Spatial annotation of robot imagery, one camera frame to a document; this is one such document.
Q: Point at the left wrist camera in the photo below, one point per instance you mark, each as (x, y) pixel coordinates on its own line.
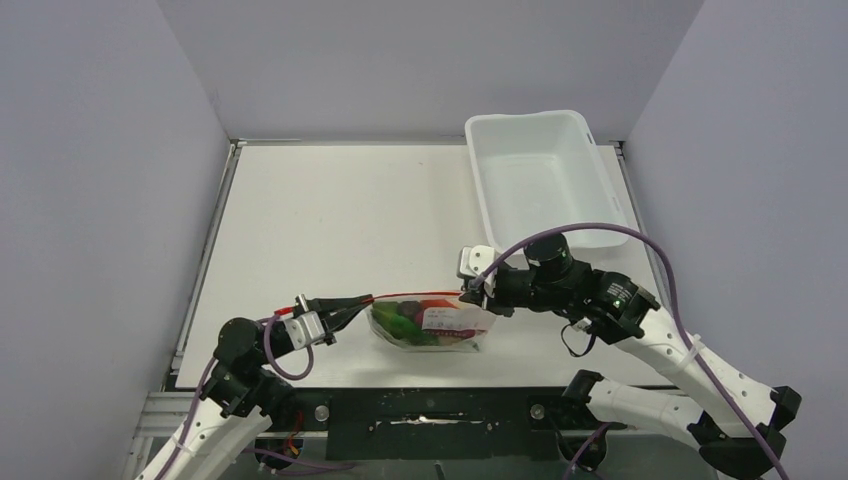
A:
(304, 327)

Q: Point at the clear orange zip bag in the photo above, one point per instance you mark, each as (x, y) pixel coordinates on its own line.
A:
(468, 341)

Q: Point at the aluminium table frame rail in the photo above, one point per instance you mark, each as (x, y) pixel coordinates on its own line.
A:
(651, 412)

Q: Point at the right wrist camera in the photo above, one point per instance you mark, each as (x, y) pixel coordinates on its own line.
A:
(472, 264)

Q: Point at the purple sweet potato toy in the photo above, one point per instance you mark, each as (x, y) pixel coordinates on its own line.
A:
(409, 309)

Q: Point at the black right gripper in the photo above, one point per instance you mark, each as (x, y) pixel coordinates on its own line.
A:
(483, 295)

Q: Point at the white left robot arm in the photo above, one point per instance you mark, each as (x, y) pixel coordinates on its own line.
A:
(243, 391)

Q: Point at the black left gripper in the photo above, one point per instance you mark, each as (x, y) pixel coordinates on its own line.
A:
(337, 312)

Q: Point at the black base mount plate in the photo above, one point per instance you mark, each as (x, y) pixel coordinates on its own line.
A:
(370, 424)

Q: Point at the orange carrot toy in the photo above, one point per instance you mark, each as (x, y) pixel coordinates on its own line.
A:
(436, 304)

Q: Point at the white plastic bin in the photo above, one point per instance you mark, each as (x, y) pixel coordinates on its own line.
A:
(537, 171)

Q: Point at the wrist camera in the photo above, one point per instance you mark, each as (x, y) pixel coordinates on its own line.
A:
(304, 327)
(472, 264)

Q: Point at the green leafy vegetable toy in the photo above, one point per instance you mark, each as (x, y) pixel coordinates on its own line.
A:
(398, 327)

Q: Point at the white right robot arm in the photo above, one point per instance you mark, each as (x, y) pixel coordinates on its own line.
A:
(734, 422)

